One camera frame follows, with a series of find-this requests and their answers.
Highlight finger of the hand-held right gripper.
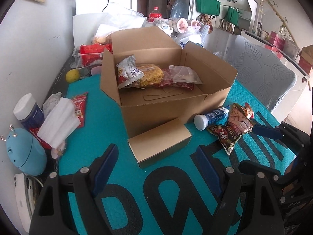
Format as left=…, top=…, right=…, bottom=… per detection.
left=238, top=160, right=297, bottom=186
left=252, top=121, right=307, bottom=148

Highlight cola bottle with red cap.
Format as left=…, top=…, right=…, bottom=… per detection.
left=149, top=6, right=162, bottom=23

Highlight red plastic package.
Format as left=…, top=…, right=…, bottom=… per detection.
left=80, top=43, right=113, bottom=65

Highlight dark red snack packets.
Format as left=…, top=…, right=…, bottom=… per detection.
left=156, top=69, right=195, bottom=91

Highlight clear zip bag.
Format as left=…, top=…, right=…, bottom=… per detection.
left=169, top=65, right=203, bottom=85

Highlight white refrigerator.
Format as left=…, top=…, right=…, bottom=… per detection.
left=75, top=0, right=137, bottom=15

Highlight teal mat with black letters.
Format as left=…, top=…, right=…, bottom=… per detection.
left=57, top=77, right=296, bottom=235

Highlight small closed cardboard box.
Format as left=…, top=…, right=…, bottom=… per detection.
left=127, top=117, right=192, bottom=169

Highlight black power cable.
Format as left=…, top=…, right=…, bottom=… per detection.
left=101, top=0, right=115, bottom=13

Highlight round light blue device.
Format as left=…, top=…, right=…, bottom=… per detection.
left=0, top=125, right=47, bottom=176

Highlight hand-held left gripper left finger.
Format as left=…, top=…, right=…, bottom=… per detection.
left=29, top=144, right=119, bottom=235

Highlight yellow snack bag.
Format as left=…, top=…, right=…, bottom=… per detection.
left=136, top=64, right=164, bottom=87

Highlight brown cardboard carton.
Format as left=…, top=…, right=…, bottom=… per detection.
left=298, top=45, right=313, bottom=76

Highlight hanging clear plastic bag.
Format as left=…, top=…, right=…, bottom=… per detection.
left=170, top=0, right=190, bottom=19

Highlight flat red sachet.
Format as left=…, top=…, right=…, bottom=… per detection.
left=71, top=92, right=88, bottom=128

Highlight white phone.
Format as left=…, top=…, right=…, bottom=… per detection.
left=13, top=173, right=37, bottom=233

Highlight white bottle with blue label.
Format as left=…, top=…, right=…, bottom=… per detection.
left=13, top=93, right=44, bottom=130

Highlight bamboo plant stem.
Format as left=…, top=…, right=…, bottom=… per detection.
left=255, top=0, right=297, bottom=44

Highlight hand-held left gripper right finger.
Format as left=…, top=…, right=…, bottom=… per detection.
left=196, top=146, right=285, bottom=235

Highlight small blue white bottle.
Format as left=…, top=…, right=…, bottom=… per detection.
left=194, top=105, right=231, bottom=131

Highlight clear plastic tray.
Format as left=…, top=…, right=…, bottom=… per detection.
left=72, top=46, right=103, bottom=70

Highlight yellow lemon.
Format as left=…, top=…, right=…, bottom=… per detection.
left=66, top=69, right=81, bottom=82

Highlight crinkled multicolour snack packet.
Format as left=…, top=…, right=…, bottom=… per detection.
left=207, top=102, right=257, bottom=156

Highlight red gift boxes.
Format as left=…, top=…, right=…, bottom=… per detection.
left=269, top=31, right=285, bottom=51

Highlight brown wooden door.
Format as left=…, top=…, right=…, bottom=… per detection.
left=137, top=0, right=149, bottom=15

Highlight white tissue pack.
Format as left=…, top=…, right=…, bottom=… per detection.
left=37, top=97, right=82, bottom=150

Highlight grey leaf pattern chair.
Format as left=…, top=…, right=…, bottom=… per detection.
left=224, top=35, right=297, bottom=113

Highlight crumpled white bag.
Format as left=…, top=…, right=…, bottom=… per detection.
left=43, top=92, right=63, bottom=110

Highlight silver snack bag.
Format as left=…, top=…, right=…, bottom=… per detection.
left=116, top=54, right=145, bottom=89

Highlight white plastic bags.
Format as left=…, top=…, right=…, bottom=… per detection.
left=94, top=2, right=147, bottom=44

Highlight patterned cloth bag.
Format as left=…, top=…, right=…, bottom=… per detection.
left=196, top=13, right=213, bottom=26

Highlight grey plush toy pink ears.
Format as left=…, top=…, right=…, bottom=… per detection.
left=169, top=17, right=211, bottom=38

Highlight large cardboard box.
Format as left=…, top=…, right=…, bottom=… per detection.
left=100, top=26, right=238, bottom=139

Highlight tall glass bottle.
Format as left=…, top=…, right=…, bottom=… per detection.
left=257, top=0, right=266, bottom=36

